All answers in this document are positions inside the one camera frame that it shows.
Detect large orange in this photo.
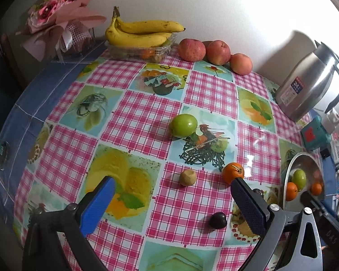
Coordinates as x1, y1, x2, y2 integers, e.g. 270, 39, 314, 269
285, 182, 298, 201

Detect dark plum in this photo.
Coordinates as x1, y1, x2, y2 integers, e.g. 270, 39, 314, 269
209, 212, 228, 230

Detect small brown kiwi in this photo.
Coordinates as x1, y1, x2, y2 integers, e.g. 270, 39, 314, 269
179, 169, 198, 187

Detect pink wrapped flower bouquet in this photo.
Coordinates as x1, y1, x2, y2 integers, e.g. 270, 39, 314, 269
15, 0, 107, 63

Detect red apple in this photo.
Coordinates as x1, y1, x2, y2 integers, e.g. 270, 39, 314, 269
229, 53, 253, 76
206, 40, 231, 65
177, 39, 207, 63

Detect yellow banana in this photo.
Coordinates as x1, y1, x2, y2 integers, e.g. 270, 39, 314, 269
105, 14, 176, 47
113, 7, 186, 34

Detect pink checked fruit-print tablecloth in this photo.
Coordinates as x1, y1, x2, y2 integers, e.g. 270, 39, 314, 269
13, 47, 323, 271

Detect round steel plate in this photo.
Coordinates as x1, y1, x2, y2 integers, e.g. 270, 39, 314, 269
282, 152, 324, 204

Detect clear plastic fruit container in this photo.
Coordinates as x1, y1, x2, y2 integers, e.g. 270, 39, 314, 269
106, 32, 177, 63

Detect teal device with red label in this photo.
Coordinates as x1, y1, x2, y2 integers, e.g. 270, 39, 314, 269
301, 116, 332, 151

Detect blue tablecloth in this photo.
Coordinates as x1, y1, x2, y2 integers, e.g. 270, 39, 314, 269
0, 42, 108, 221

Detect large green jujube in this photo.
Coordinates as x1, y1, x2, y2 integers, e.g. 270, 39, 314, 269
292, 169, 307, 192

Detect steel thermos jug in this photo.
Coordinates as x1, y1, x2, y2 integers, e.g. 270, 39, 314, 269
275, 40, 339, 123

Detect white power adapter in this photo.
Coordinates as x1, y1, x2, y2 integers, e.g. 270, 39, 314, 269
320, 110, 339, 133

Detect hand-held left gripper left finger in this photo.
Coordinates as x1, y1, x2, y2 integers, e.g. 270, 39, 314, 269
22, 176, 116, 271

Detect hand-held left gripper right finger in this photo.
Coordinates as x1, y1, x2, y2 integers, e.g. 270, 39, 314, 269
231, 177, 323, 271

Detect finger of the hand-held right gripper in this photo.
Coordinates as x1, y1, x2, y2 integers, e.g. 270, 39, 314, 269
301, 191, 327, 212

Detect small green jujube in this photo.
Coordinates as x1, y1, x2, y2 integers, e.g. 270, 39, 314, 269
169, 114, 198, 138

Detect orange with dark stem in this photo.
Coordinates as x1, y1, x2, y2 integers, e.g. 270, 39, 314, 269
222, 162, 245, 185

